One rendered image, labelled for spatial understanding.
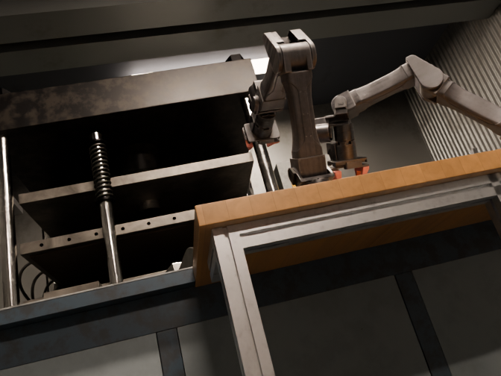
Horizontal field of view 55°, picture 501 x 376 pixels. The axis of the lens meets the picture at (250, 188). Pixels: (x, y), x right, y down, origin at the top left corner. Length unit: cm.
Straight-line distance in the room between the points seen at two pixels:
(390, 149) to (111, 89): 301
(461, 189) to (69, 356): 94
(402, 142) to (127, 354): 397
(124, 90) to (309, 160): 147
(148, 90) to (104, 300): 139
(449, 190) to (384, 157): 370
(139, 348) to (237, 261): 49
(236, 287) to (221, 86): 170
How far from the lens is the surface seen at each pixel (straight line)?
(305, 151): 110
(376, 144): 473
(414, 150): 485
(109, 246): 213
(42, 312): 125
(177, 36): 308
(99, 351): 125
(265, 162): 224
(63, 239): 224
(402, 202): 95
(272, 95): 130
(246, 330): 80
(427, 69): 144
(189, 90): 239
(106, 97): 241
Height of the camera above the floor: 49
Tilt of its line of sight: 22 degrees up
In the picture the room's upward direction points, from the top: 15 degrees counter-clockwise
